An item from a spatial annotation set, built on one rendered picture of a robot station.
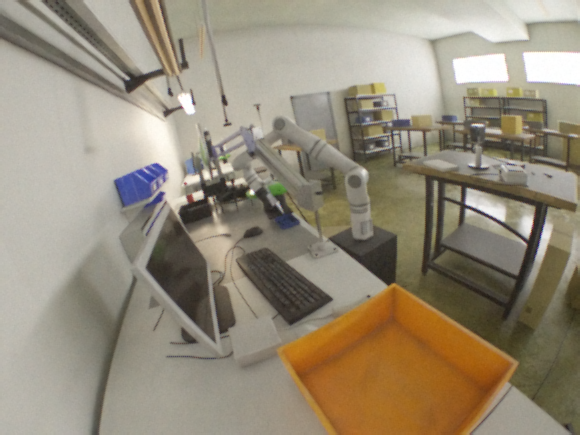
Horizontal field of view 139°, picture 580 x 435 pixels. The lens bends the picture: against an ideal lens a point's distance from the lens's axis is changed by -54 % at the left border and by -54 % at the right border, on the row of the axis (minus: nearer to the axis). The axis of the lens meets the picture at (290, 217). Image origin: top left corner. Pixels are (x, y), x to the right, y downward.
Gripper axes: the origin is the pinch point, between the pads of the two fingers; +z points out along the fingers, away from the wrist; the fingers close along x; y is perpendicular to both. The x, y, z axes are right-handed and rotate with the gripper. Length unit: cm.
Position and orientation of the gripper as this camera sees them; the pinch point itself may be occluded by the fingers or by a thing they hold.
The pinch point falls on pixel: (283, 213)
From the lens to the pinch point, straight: 126.3
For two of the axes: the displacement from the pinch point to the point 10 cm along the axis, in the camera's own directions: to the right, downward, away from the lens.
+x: -3.3, 4.2, -8.4
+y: -7.3, 4.6, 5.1
